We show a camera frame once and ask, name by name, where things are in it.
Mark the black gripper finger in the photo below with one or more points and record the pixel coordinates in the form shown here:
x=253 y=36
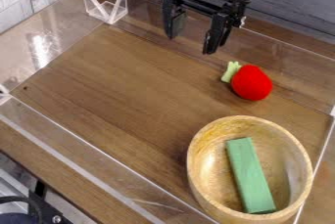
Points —
x=174 y=17
x=218 y=34

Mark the green rectangular block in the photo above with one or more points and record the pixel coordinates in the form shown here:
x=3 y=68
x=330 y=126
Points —
x=254 y=188

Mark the brown wooden bowl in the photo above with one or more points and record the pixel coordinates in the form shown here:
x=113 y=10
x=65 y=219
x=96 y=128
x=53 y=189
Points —
x=285 y=163

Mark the red plush strawberry toy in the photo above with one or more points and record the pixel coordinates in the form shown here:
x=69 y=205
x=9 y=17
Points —
x=250 y=82

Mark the clear acrylic table barrier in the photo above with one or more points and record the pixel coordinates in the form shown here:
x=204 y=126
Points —
x=103 y=101

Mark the black clamp under table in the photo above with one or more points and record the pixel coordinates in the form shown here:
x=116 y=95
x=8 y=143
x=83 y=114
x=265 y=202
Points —
x=49 y=215

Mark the clear acrylic corner bracket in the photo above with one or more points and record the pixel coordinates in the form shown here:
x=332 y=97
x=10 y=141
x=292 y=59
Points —
x=107 y=11

